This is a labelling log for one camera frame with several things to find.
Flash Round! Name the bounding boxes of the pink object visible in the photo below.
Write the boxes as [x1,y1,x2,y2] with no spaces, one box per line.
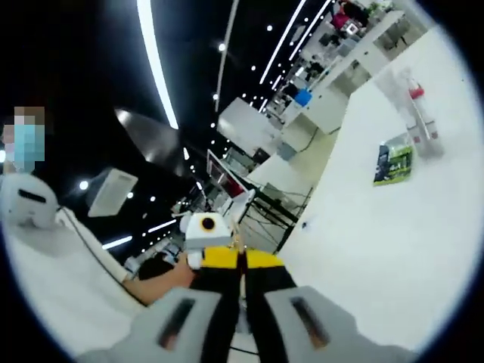
[331,2,352,28]

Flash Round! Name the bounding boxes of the blue box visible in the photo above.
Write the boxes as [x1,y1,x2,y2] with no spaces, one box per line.
[294,87,313,109]

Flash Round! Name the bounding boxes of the white skincare bottle red ring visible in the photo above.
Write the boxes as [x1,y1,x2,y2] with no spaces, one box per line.
[399,67,436,152]

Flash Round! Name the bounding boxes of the white chest device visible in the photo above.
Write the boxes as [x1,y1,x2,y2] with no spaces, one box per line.
[0,173,61,230]

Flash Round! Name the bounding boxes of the long ceiling light strip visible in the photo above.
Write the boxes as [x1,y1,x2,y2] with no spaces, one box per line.
[289,0,334,61]
[259,0,308,85]
[135,0,180,131]

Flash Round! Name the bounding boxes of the green printed packet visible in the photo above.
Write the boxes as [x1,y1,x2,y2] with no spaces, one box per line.
[373,132,415,188]

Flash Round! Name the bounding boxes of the black device cable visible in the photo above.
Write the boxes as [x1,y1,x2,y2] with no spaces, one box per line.
[55,206,128,284]

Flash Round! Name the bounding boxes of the grey hanging panel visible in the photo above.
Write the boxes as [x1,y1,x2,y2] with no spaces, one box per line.
[114,108,187,178]

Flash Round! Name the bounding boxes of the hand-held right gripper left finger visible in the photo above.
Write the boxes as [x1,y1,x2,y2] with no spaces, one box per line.
[77,247,244,363]

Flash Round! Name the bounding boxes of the white ceiling air conditioner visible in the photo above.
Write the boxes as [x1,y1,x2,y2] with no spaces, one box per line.
[87,168,139,219]

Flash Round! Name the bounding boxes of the white long counter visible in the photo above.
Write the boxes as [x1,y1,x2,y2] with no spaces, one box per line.
[283,11,408,141]

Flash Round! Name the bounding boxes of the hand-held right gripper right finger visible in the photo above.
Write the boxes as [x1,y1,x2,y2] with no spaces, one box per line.
[243,249,419,363]

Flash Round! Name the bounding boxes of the round ceiling spotlights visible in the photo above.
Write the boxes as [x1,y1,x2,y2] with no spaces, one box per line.
[78,24,274,202]

